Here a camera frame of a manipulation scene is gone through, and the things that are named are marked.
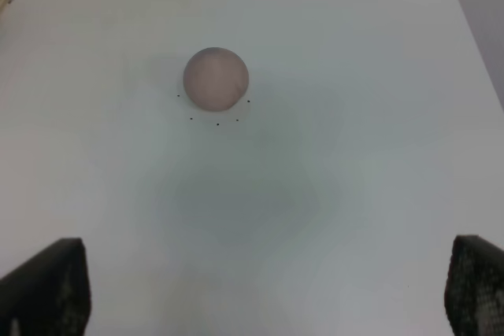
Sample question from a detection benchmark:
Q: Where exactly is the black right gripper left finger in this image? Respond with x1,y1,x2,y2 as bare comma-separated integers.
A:
1,238,91,335

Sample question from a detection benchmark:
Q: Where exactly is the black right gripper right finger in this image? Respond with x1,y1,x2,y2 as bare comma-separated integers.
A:
444,235,503,336

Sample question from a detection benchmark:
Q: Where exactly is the pink peach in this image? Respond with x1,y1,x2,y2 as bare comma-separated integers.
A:
183,47,250,112

